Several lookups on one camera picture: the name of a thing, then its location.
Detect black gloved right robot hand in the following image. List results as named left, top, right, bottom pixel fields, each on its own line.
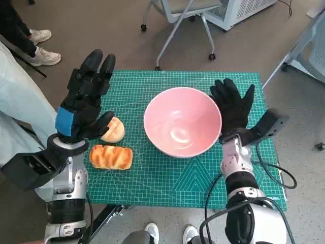
left=209, top=78, right=255, bottom=137

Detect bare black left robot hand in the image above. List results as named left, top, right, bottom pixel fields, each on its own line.
left=54, top=49, right=116, bottom=144

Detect round toy bread bun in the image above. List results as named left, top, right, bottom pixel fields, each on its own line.
left=100, top=116, right=125, bottom=143

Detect pink bowl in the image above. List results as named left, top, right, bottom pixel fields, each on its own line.
left=143, top=87, right=223, bottom=158

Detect braided toy bread loaf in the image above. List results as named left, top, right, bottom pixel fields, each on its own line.
left=89, top=144, right=134, bottom=170

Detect person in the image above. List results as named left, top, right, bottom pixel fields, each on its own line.
left=121, top=222, right=211, bottom=244
left=0, top=42, right=61, bottom=201
left=0, top=0, right=61, bottom=67

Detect black rod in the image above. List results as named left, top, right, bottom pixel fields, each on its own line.
left=0, top=34, right=48, bottom=78

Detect light blue mesh chair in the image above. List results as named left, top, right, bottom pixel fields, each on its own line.
left=263, top=11, right=325, bottom=88

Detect white perforated cabinet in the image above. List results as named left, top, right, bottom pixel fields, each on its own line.
left=205, top=0, right=277, bottom=33

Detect green cutting mat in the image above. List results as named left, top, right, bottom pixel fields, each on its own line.
left=83, top=70, right=288, bottom=211

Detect grey office chair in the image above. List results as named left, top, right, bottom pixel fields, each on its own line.
left=141, top=0, right=224, bottom=71

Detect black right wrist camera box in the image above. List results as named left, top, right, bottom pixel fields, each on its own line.
left=243, top=108, right=290, bottom=147

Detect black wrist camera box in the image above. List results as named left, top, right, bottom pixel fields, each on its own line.
left=0, top=149, right=69, bottom=191
left=243, top=108, right=290, bottom=147

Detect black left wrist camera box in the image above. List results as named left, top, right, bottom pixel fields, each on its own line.
left=0, top=149, right=69, bottom=191

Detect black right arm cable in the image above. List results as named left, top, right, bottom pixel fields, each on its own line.
left=199, top=148, right=298, bottom=244

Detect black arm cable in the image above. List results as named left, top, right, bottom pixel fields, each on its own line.
left=85, top=193, right=94, bottom=229
left=199, top=148, right=298, bottom=244

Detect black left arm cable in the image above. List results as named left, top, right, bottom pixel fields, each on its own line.
left=85, top=193, right=94, bottom=229

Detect thin black floor cable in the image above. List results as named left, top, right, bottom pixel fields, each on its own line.
left=278, top=0, right=293, bottom=17

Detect black metal table rail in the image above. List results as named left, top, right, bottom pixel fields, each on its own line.
left=87, top=204, right=133, bottom=244

